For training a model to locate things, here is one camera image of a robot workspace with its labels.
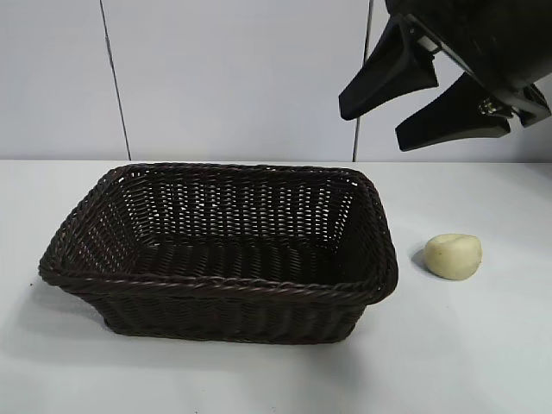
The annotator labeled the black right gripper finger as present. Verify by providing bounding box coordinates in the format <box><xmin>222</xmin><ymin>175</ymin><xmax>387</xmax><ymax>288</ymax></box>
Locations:
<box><xmin>395</xmin><ymin>72</ymin><xmax>512</xmax><ymax>152</ymax></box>
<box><xmin>338</xmin><ymin>15</ymin><xmax>439</xmax><ymax>121</ymax></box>

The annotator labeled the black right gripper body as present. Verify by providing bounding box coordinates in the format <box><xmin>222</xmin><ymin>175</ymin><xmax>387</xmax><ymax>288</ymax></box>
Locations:
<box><xmin>383</xmin><ymin>0</ymin><xmax>552</xmax><ymax>128</ymax></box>

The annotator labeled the dark brown wicker basket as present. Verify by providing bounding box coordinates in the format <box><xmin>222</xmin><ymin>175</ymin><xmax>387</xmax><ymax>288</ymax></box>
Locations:
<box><xmin>37</xmin><ymin>161</ymin><xmax>400</xmax><ymax>346</ymax></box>

